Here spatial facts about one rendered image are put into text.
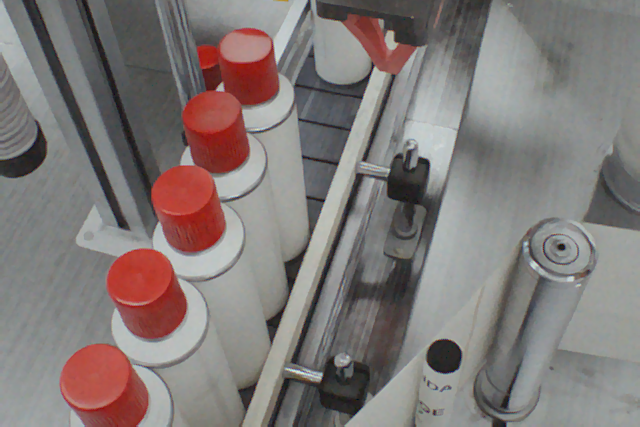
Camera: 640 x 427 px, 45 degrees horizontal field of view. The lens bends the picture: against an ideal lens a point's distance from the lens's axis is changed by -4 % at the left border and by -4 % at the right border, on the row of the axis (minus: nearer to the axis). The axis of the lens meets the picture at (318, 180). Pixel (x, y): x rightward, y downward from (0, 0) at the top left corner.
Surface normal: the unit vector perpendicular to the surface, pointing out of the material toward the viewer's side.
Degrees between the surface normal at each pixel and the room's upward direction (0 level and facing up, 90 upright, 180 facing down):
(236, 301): 90
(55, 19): 90
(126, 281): 2
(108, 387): 2
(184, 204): 3
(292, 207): 90
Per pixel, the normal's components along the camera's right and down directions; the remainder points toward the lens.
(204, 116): -0.01, -0.62
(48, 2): -0.29, 0.77
